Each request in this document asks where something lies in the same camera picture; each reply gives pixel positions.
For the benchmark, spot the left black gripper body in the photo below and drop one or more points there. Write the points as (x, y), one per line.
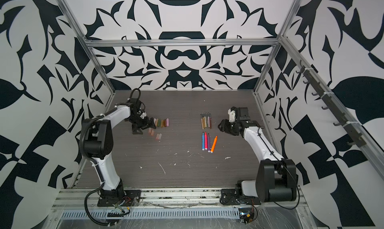
(139, 123)

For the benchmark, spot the aluminium frame crossbar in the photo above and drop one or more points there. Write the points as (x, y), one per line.
(180, 42)

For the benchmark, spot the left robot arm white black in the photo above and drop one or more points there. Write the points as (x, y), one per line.
(96, 142)

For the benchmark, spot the blue marker pen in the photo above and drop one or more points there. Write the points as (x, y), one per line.
(203, 141)

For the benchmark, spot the white slotted cable duct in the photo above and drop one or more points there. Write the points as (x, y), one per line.
(186, 213)

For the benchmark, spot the pink red marker pen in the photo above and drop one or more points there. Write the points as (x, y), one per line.
(206, 140)

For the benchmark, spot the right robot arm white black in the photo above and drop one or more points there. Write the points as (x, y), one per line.
(276, 179)

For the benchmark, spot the grey hook rack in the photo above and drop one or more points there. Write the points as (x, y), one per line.
(333, 104)

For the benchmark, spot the orange marker pen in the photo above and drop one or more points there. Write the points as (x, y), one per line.
(214, 144)

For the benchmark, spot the purple marker pen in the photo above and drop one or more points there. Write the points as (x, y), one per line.
(208, 143)

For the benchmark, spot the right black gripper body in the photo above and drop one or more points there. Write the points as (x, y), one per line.
(233, 127)

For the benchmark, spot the aluminium front rail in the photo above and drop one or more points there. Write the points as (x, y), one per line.
(157, 198)

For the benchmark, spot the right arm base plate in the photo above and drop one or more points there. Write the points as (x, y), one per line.
(232, 197)

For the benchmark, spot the circuit board with green light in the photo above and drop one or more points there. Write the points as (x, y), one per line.
(249, 216)

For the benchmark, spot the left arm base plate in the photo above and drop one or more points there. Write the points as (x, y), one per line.
(124, 198)

